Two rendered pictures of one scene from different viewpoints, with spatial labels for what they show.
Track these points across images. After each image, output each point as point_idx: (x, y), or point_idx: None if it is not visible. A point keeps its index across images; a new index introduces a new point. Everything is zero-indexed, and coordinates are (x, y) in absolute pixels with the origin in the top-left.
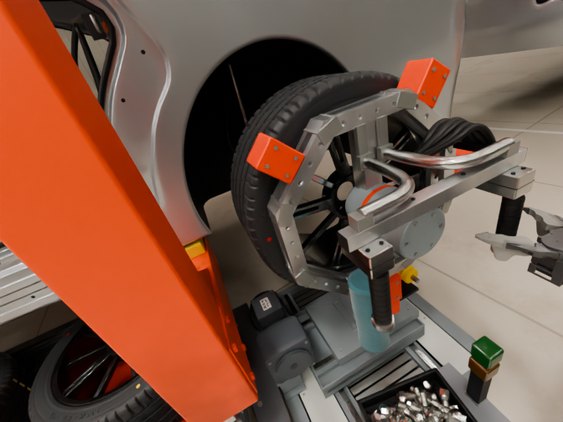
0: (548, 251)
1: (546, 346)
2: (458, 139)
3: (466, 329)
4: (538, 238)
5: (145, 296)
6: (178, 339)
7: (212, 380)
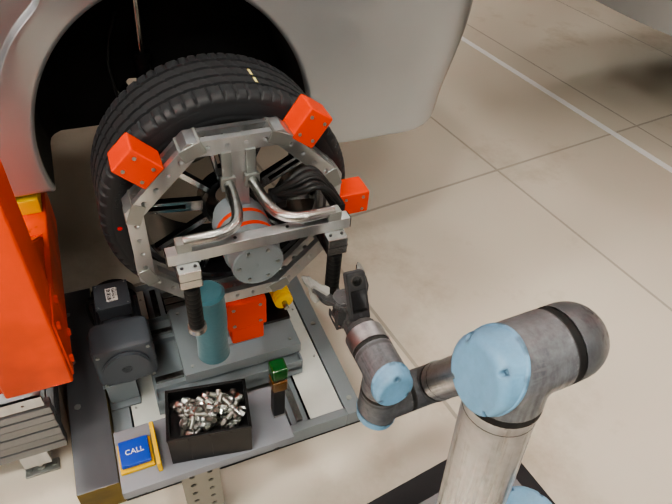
0: (330, 301)
1: (423, 408)
2: (302, 193)
3: (357, 378)
4: (336, 290)
5: None
6: (6, 302)
7: (29, 347)
